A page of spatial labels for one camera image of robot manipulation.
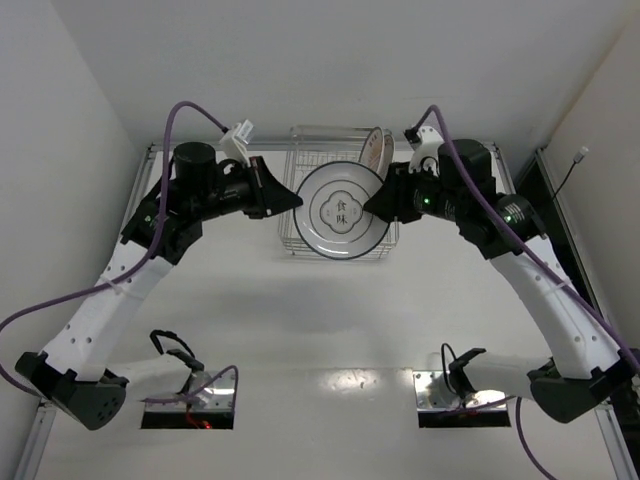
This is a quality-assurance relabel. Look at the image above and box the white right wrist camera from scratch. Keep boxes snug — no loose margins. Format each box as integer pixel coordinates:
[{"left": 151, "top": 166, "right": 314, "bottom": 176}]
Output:
[{"left": 404, "top": 126, "right": 444, "bottom": 174}]

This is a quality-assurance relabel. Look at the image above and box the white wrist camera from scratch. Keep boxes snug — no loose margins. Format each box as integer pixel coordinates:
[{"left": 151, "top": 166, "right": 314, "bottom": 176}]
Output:
[
  {"left": 404, "top": 126, "right": 444, "bottom": 174},
  {"left": 220, "top": 119, "right": 254, "bottom": 165}
]

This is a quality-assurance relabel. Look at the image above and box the white plate with centre emblem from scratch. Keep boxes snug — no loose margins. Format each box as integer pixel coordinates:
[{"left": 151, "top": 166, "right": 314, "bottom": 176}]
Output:
[{"left": 293, "top": 161, "right": 390, "bottom": 261}]

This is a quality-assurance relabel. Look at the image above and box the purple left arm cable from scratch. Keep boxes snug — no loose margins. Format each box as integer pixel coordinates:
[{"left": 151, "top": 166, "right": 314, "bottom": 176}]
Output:
[{"left": 0, "top": 101, "right": 240, "bottom": 404}]

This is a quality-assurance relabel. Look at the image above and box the metal wire dish rack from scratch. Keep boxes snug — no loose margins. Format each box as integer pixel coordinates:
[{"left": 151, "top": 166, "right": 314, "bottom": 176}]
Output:
[{"left": 278, "top": 125, "right": 399, "bottom": 261}]

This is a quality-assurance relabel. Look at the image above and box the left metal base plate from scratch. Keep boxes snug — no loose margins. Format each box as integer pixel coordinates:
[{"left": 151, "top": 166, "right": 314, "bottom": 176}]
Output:
[{"left": 144, "top": 365, "right": 239, "bottom": 412}]

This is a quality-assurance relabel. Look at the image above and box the green rim lettered plate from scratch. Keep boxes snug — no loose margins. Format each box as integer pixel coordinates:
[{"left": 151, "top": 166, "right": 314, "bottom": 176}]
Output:
[{"left": 383, "top": 133, "right": 395, "bottom": 163}]

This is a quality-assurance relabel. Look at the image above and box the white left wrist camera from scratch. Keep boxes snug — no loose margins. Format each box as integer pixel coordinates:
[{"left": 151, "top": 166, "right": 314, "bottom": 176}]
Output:
[{"left": 220, "top": 119, "right": 254, "bottom": 165}]

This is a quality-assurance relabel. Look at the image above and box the aluminium table frame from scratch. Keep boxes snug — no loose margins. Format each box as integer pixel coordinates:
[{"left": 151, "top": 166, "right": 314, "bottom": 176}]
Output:
[{"left": 14, "top": 141, "right": 640, "bottom": 480}]

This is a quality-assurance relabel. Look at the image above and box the orange sunburst plate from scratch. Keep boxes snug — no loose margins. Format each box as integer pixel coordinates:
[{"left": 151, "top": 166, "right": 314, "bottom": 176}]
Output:
[{"left": 359, "top": 127, "right": 384, "bottom": 171}]

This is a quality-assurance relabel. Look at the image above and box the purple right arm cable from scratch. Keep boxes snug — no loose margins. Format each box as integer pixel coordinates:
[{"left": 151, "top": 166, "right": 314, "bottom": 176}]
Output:
[{"left": 409, "top": 104, "right": 640, "bottom": 479}]

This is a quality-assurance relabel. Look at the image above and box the metal base plate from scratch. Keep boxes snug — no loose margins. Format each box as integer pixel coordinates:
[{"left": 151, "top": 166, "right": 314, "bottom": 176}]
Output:
[
  {"left": 144, "top": 365, "right": 239, "bottom": 412},
  {"left": 413, "top": 370, "right": 509, "bottom": 413}
]

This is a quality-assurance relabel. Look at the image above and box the black wall cable with plug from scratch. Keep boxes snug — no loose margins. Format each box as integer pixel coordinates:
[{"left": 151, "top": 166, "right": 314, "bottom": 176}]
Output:
[{"left": 550, "top": 145, "right": 590, "bottom": 202}]

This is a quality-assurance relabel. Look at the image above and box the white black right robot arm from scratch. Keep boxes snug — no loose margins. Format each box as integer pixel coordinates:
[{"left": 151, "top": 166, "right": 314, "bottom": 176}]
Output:
[{"left": 364, "top": 139, "right": 636, "bottom": 423}]

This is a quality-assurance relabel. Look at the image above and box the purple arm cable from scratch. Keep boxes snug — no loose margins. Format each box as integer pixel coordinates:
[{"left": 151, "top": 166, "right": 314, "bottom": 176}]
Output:
[
  {"left": 0, "top": 101, "right": 240, "bottom": 404},
  {"left": 409, "top": 104, "right": 640, "bottom": 479}
]

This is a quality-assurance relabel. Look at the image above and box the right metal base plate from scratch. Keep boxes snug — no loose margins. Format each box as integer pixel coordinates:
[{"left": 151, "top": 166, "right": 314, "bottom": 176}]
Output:
[{"left": 413, "top": 370, "right": 509, "bottom": 413}]

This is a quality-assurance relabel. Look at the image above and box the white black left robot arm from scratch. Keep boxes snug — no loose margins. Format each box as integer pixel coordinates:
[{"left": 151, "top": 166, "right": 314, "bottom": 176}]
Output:
[{"left": 15, "top": 142, "right": 303, "bottom": 431}]

